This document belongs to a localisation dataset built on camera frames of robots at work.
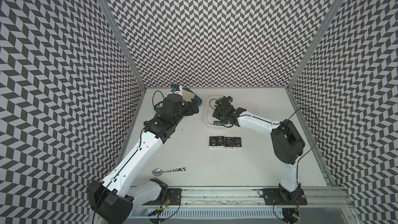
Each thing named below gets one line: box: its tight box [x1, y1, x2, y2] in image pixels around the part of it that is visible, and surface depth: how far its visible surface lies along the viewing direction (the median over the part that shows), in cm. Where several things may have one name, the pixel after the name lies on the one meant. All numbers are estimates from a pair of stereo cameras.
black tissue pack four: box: [233, 136, 243, 148], surface depth 91 cm
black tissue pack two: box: [217, 135, 225, 148], surface depth 91 cm
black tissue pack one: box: [208, 135, 219, 148], surface depth 91 cm
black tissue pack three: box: [224, 136, 234, 149], surface depth 91 cm
